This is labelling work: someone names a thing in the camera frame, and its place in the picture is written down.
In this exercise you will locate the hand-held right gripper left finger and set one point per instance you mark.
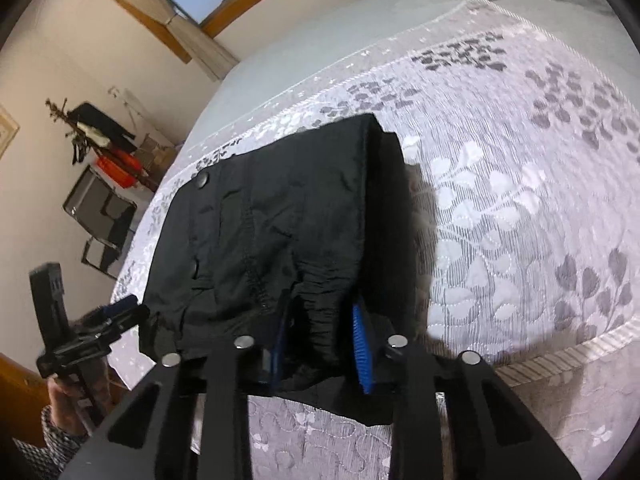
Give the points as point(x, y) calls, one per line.
point(277, 360)

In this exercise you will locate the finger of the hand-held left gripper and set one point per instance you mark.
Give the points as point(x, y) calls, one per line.
point(122, 305)
point(127, 321)

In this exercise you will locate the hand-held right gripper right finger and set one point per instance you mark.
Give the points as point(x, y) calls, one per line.
point(361, 350)

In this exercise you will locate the black pants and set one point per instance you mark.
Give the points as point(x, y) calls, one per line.
point(280, 210)

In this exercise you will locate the person's left forearm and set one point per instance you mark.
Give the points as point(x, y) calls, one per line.
point(50, 450)

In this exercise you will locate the person's left hand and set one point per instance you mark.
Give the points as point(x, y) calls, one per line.
point(62, 405)

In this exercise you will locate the black folding chair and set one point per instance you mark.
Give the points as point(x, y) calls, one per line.
point(95, 210)

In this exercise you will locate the red bag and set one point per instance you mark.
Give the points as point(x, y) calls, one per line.
point(120, 167)

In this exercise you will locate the black clothes hangers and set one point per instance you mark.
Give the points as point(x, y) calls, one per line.
point(78, 147)

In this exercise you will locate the white hanging cloth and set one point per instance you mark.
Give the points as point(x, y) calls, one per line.
point(95, 136)

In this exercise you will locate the black hanging garment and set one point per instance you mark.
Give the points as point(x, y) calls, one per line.
point(100, 117)

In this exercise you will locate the floral quilted bed mat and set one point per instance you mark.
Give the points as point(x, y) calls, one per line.
point(500, 210)

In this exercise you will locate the wooden coat rack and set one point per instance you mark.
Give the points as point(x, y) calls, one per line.
point(62, 112)

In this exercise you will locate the white pole stand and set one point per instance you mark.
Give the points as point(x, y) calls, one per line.
point(135, 105)

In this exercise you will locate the beige tied curtain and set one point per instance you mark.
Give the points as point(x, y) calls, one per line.
point(200, 42)

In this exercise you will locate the grey sheeted mattress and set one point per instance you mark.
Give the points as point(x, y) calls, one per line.
point(280, 60)

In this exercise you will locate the framed wall picture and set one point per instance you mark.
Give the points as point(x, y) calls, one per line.
point(6, 132)

